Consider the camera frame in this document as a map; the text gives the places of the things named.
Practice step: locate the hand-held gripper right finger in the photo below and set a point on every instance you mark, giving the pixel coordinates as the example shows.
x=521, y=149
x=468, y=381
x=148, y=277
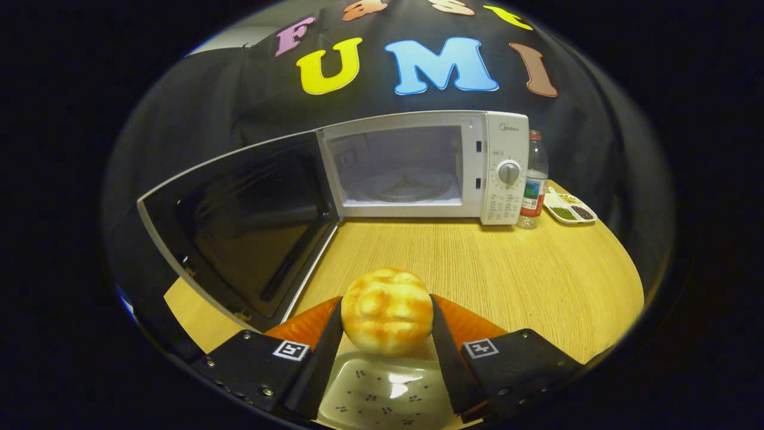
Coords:
x=447, y=364

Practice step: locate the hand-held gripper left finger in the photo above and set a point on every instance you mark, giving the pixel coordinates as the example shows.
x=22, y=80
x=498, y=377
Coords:
x=319, y=364

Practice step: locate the golden bread bun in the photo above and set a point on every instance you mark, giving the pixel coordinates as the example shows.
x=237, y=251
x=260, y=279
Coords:
x=388, y=310

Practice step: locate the white microwave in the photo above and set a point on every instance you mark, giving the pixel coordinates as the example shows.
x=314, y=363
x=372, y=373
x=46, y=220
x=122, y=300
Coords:
x=504, y=143

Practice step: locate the white speckled plate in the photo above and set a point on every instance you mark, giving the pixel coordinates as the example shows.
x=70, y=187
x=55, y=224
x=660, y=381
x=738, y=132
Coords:
x=388, y=388

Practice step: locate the clear plastic water bottle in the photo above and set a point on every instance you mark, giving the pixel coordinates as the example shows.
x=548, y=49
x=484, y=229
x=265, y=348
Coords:
x=533, y=191

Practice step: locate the white divided snack tray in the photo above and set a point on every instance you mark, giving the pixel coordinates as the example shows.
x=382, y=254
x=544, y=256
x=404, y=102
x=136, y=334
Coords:
x=570, y=210

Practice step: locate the black backdrop cloth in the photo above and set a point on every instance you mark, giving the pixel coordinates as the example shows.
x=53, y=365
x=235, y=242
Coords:
x=179, y=119

